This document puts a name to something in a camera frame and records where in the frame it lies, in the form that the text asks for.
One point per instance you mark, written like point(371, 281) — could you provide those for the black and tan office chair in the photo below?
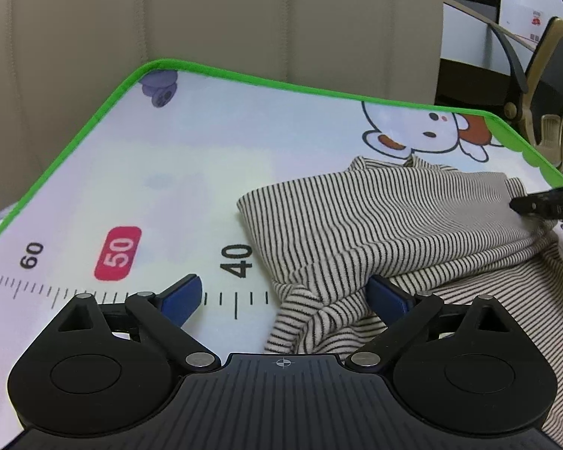
point(533, 105)

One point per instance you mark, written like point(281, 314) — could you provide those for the white desk with black legs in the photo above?
point(482, 65)

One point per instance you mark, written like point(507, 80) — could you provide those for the beige striped knit sweater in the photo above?
point(425, 228)

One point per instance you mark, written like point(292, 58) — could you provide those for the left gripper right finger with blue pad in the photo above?
point(405, 317)

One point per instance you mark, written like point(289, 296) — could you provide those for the beige padded headboard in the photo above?
point(61, 59)

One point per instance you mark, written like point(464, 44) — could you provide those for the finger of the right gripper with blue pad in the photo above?
point(547, 205)

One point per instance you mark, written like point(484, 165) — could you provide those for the cartoon play mat green border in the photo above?
point(148, 192)

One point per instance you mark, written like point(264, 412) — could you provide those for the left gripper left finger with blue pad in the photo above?
point(160, 318)

